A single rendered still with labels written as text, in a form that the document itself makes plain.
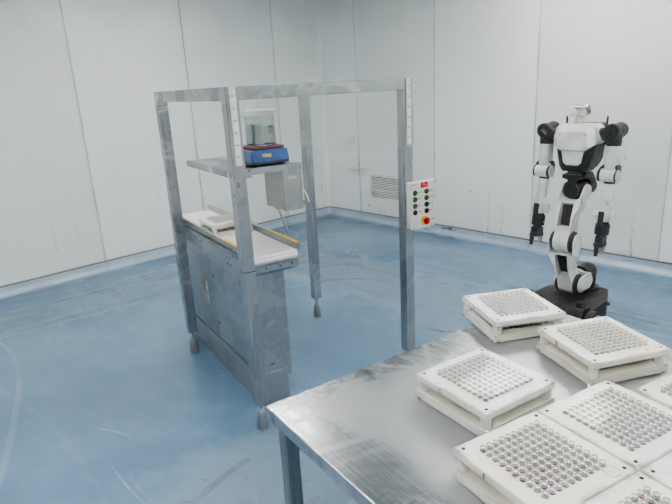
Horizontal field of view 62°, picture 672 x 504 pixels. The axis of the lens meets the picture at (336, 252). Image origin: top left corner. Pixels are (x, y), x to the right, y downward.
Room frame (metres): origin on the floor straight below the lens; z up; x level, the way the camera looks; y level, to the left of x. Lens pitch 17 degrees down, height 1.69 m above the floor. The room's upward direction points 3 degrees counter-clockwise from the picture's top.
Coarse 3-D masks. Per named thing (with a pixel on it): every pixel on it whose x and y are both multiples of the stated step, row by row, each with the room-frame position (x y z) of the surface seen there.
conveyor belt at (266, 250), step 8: (184, 216) 3.70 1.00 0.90; (192, 216) 3.68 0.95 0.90; (200, 216) 3.67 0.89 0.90; (208, 216) 3.65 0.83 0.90; (256, 232) 3.15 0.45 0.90; (232, 240) 3.00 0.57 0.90; (256, 240) 2.97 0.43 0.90; (264, 240) 2.96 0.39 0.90; (272, 240) 2.95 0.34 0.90; (256, 248) 2.81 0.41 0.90; (264, 248) 2.80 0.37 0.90; (272, 248) 2.79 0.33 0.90; (280, 248) 2.78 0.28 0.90; (288, 248) 2.77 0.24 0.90; (256, 256) 2.66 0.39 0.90; (264, 256) 2.66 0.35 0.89; (272, 256) 2.67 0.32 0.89; (280, 256) 2.69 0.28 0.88; (288, 256) 2.71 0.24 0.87; (296, 256) 2.74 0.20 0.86; (256, 264) 2.62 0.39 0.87; (264, 264) 2.65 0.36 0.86
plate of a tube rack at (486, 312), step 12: (468, 300) 1.79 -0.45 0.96; (540, 300) 1.75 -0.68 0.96; (480, 312) 1.70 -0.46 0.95; (492, 312) 1.68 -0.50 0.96; (540, 312) 1.65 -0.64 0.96; (552, 312) 1.65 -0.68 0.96; (564, 312) 1.65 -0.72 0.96; (492, 324) 1.61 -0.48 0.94; (504, 324) 1.60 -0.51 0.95; (516, 324) 1.61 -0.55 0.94
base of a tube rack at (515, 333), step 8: (464, 312) 1.82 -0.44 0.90; (472, 312) 1.79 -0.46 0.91; (472, 320) 1.75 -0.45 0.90; (480, 320) 1.72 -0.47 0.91; (552, 320) 1.69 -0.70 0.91; (480, 328) 1.70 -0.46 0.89; (488, 328) 1.65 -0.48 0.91; (504, 328) 1.65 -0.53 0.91; (512, 328) 1.65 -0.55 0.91; (520, 328) 1.64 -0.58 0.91; (528, 328) 1.64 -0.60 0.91; (536, 328) 1.64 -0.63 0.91; (488, 336) 1.64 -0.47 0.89; (496, 336) 1.60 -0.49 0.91; (504, 336) 1.60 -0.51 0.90; (512, 336) 1.61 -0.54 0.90; (520, 336) 1.61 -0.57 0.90; (528, 336) 1.62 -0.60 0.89; (536, 336) 1.62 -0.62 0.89
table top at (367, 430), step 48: (480, 336) 1.65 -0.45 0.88; (336, 384) 1.40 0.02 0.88; (384, 384) 1.39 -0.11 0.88; (576, 384) 1.33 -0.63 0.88; (624, 384) 1.32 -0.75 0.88; (288, 432) 1.21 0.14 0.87; (336, 432) 1.17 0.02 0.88; (384, 432) 1.16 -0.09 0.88; (432, 432) 1.15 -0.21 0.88; (336, 480) 1.04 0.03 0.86; (384, 480) 0.99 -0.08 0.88; (432, 480) 0.99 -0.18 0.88
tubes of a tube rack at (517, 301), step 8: (496, 296) 1.79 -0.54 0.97; (504, 296) 1.78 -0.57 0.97; (512, 296) 1.78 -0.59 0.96; (520, 296) 1.78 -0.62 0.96; (496, 304) 1.73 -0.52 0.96; (504, 304) 1.72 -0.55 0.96; (512, 304) 1.71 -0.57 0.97; (520, 304) 1.71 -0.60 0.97; (528, 304) 1.72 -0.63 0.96; (536, 304) 1.70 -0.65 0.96; (504, 312) 1.66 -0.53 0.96
